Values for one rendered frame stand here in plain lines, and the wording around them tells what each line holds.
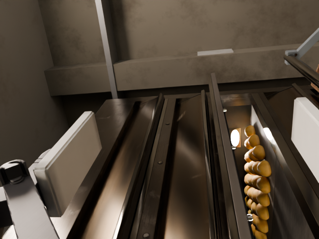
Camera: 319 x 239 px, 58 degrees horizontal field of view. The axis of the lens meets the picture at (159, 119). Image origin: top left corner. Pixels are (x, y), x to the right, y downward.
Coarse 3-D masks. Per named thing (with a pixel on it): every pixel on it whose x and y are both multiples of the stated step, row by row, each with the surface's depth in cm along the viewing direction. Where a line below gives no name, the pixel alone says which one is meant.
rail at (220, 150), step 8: (208, 80) 158; (216, 112) 118; (216, 120) 111; (216, 128) 106; (216, 136) 100; (224, 152) 91; (224, 160) 86; (224, 168) 83; (224, 176) 79; (224, 184) 76; (224, 192) 74; (232, 200) 71; (232, 208) 68; (232, 216) 66; (232, 224) 64; (232, 232) 62
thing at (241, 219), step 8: (216, 88) 143; (216, 96) 134; (216, 104) 125; (224, 120) 110; (224, 128) 104; (224, 136) 99; (224, 144) 94; (232, 152) 89; (232, 160) 85; (232, 168) 82; (232, 176) 78; (232, 184) 75; (232, 192) 73; (240, 192) 72; (240, 200) 70; (240, 208) 67; (240, 216) 65; (240, 224) 63; (248, 224) 63; (240, 232) 61; (248, 232) 60
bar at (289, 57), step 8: (312, 40) 97; (304, 48) 98; (288, 56) 99; (296, 56) 99; (288, 64) 101; (296, 64) 90; (304, 64) 87; (304, 72) 83; (312, 72) 80; (312, 80) 78
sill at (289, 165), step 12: (252, 96) 168; (264, 108) 151; (264, 120) 139; (276, 132) 126; (276, 144) 118; (276, 156) 120; (288, 156) 109; (288, 168) 103; (300, 168) 102; (288, 180) 104; (300, 180) 96; (300, 192) 91; (312, 192) 90; (300, 204) 92; (312, 204) 86; (312, 216) 82; (312, 228) 83
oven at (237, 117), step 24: (168, 96) 184; (192, 96) 179; (240, 96) 174; (264, 96) 165; (312, 96) 157; (168, 120) 151; (240, 120) 180; (168, 144) 128; (216, 144) 123; (288, 144) 117; (216, 168) 107; (240, 168) 196; (144, 192) 99; (144, 216) 89
